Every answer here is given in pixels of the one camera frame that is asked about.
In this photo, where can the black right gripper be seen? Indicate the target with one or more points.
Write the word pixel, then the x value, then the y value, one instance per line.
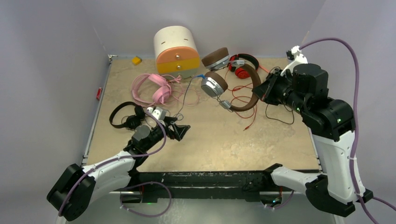
pixel 266 91

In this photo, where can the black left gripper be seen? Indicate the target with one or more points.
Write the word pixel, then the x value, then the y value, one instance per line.
pixel 178 130

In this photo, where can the brown leather silver headphones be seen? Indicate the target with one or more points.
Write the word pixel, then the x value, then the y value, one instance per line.
pixel 214 85

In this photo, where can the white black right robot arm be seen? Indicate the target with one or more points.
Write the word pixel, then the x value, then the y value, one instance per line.
pixel 332 124

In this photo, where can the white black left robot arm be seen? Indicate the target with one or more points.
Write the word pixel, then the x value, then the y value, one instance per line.
pixel 79 186

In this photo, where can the red black headphones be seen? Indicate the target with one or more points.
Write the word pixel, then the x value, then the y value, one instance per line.
pixel 241 72

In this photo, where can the black headphones left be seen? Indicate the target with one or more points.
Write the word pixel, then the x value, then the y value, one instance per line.
pixel 128 122

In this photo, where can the pink headphones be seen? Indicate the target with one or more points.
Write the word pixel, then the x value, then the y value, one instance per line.
pixel 150 89

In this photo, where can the cream orange yellow drawer box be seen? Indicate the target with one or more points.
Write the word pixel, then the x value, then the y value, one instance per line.
pixel 175 52

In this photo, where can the small yellow block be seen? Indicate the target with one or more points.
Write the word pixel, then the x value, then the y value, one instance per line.
pixel 136 60

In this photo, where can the small red clip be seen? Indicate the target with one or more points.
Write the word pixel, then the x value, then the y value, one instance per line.
pixel 99 92

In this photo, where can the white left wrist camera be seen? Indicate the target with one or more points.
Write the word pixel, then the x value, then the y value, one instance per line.
pixel 157 112

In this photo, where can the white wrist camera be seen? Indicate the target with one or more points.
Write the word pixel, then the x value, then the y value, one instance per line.
pixel 296 57
pixel 157 112

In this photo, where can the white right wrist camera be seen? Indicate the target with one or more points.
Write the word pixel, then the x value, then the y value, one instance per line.
pixel 296 57

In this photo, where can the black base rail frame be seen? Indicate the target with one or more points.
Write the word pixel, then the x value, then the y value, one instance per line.
pixel 250 186

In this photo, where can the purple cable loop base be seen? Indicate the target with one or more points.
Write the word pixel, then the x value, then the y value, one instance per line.
pixel 146 199

